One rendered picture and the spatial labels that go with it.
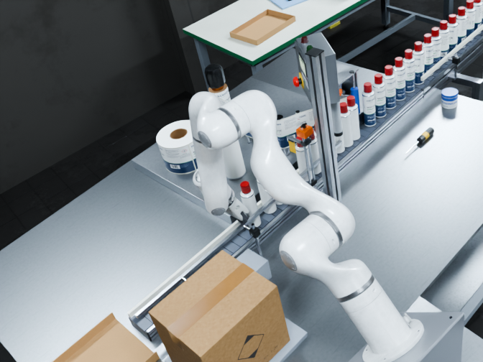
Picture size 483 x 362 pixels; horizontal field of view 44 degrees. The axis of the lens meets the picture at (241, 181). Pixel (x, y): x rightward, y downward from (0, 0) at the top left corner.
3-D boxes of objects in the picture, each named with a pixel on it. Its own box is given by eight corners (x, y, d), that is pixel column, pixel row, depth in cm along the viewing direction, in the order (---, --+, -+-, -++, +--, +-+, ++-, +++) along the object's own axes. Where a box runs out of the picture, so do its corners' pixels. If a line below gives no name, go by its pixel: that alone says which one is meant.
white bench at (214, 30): (385, 22, 511) (381, -73, 460) (459, 45, 459) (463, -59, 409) (210, 127, 440) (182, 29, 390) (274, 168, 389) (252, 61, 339)
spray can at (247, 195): (254, 217, 228) (244, 177, 215) (264, 222, 225) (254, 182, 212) (245, 225, 226) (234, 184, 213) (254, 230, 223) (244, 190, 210)
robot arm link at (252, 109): (309, 266, 165) (348, 233, 172) (329, 262, 154) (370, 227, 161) (205, 119, 164) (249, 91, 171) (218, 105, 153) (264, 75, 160)
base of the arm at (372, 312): (403, 317, 174) (368, 266, 174) (436, 327, 156) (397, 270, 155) (354, 358, 170) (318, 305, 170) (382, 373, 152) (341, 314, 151)
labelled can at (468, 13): (461, 38, 298) (462, -1, 285) (471, 36, 298) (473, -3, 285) (464, 42, 294) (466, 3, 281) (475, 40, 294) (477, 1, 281)
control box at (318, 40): (326, 78, 217) (321, 31, 205) (341, 101, 204) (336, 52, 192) (300, 85, 217) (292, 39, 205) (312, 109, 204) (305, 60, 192)
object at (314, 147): (314, 165, 245) (308, 125, 232) (324, 169, 241) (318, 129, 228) (306, 172, 242) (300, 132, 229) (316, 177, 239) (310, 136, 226)
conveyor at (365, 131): (405, 91, 279) (405, 84, 277) (421, 96, 274) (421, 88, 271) (134, 325, 205) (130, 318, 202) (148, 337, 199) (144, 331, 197)
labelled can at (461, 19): (467, 47, 290) (469, 8, 277) (456, 50, 290) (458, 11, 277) (463, 43, 294) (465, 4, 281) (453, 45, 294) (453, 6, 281)
